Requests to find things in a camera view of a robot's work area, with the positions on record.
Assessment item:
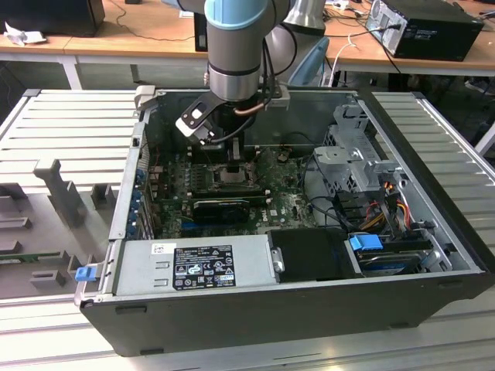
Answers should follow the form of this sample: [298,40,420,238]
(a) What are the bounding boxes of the black data cable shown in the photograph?
[299,154,349,233]

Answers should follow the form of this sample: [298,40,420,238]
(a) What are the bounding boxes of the white cable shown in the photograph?
[329,33,357,88]

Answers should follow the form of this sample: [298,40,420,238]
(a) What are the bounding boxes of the grey parts rack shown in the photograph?
[0,157,121,299]

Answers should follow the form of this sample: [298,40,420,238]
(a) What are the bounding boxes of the black open PC case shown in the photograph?
[73,87,495,359]

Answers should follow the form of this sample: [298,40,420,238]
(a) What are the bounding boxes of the grey power supply unit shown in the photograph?
[114,233,278,297]

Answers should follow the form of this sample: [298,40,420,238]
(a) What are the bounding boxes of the metal socket cover frame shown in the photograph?
[249,148,278,186]

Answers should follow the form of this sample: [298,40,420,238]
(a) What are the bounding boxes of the coloured power wire bundle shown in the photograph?
[361,181,413,233]

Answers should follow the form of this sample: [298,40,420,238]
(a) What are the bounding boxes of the small black upright box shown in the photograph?
[193,11,210,54]

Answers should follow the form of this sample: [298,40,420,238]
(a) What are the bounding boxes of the crumpled white paper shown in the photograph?
[2,21,48,46]

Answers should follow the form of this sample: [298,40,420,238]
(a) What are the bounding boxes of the white-clipped RAM slot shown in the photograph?
[189,151,259,159]
[188,190,270,202]

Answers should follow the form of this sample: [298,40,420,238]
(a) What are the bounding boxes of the blue disk carrier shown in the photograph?
[347,233,434,271]

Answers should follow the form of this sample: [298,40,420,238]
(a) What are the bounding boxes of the large black computer box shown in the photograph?
[0,0,106,39]

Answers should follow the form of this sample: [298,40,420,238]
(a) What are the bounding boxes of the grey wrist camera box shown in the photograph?
[269,85,292,110]

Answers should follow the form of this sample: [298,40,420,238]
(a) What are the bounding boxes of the copper coloured cable sleeve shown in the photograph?
[233,102,268,117]

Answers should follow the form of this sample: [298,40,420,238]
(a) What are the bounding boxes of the wooden desk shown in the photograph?
[323,0,495,94]
[0,0,212,92]

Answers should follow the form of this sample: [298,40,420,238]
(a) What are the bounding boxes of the black graphics card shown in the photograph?
[192,199,251,226]

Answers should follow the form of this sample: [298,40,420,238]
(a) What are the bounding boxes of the black desktop computer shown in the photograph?
[365,0,485,62]

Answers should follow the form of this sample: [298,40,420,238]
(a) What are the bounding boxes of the blue plastic release latch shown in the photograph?
[75,266,97,283]

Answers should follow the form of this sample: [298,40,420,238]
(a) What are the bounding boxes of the green motherboard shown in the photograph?
[154,148,318,240]

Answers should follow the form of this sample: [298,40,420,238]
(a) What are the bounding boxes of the green RAM stick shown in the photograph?
[0,250,63,264]

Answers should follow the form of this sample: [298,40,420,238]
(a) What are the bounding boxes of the black-clipped RAM slot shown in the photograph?
[189,155,259,164]
[187,184,268,193]
[189,148,259,155]

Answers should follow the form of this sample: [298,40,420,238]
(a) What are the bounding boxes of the CPU socket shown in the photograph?
[208,164,252,190]

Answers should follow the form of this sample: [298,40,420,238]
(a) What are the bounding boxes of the grey plastic case latch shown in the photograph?
[134,85,158,113]

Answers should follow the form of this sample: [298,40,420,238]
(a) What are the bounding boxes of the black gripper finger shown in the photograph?
[227,141,244,174]

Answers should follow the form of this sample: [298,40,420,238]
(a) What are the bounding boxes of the red black twisted wire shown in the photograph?
[148,146,163,173]

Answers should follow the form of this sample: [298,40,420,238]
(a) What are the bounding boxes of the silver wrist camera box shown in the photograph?
[175,94,218,147]

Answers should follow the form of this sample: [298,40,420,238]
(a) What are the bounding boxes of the silver hard disk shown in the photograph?
[357,250,422,276]

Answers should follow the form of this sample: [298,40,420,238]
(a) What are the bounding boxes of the silver metal drive cage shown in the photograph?
[312,102,403,194]

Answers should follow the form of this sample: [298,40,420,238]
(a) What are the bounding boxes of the black camera cable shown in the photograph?
[261,36,280,113]

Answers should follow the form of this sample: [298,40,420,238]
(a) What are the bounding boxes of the thin black cable loop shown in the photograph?
[284,131,315,155]

